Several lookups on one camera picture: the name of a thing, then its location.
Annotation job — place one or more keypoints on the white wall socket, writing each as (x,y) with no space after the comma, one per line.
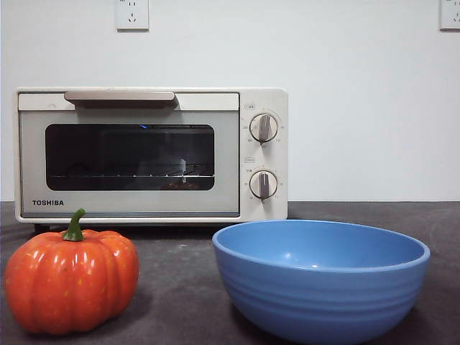
(451,16)
(132,16)

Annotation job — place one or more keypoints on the orange pumpkin with green stem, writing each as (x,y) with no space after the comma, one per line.
(68,284)

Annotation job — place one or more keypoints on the cream oven temperature knob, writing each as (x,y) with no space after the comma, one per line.
(264,128)

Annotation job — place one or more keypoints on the blue ribbed bowl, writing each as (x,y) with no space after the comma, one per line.
(323,302)

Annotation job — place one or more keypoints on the cream Toshiba toaster oven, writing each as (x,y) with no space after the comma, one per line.
(264,100)

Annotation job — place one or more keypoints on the cream oven timer knob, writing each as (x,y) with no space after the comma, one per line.
(264,184)

